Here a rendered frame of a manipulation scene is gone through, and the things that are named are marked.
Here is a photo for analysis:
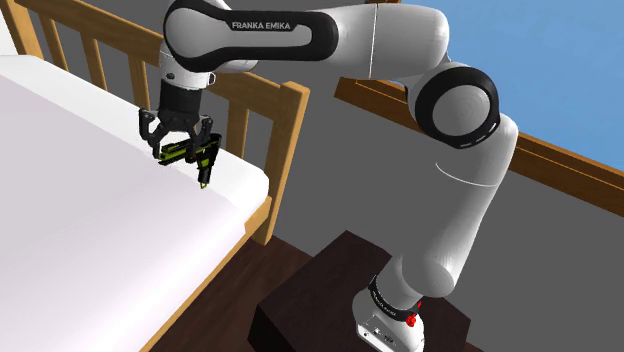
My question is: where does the wooden bed with white mattress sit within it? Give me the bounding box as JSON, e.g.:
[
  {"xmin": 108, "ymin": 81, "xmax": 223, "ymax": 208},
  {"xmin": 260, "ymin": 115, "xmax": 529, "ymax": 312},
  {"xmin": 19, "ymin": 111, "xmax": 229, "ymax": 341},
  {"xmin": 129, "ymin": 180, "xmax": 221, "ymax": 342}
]
[{"xmin": 0, "ymin": 0, "xmax": 311, "ymax": 352}]

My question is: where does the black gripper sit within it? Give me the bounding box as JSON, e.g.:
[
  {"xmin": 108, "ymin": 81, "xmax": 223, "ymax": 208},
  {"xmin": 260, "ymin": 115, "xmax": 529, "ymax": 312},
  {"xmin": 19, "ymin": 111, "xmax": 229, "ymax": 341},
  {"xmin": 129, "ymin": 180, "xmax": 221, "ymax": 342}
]
[{"xmin": 138, "ymin": 79, "xmax": 214, "ymax": 158}]

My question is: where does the black and green tool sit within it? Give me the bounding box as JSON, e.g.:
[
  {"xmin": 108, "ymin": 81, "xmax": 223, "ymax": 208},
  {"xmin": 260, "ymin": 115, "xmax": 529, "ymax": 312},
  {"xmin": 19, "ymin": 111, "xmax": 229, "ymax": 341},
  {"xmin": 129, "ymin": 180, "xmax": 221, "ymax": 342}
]
[{"xmin": 157, "ymin": 133, "xmax": 223, "ymax": 190}]

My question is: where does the wooden framed window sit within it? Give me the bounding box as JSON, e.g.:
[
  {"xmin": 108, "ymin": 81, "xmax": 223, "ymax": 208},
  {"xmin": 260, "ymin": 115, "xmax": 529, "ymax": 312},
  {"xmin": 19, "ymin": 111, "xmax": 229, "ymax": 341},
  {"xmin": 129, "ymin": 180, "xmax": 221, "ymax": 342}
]
[{"xmin": 334, "ymin": 0, "xmax": 624, "ymax": 218}]

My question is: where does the dark brown robot stand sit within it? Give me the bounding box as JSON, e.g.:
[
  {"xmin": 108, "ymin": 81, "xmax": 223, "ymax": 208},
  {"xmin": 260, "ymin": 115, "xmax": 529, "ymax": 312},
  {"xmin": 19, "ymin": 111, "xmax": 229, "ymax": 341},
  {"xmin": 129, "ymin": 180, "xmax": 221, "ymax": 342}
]
[{"xmin": 247, "ymin": 230, "xmax": 472, "ymax": 352}]

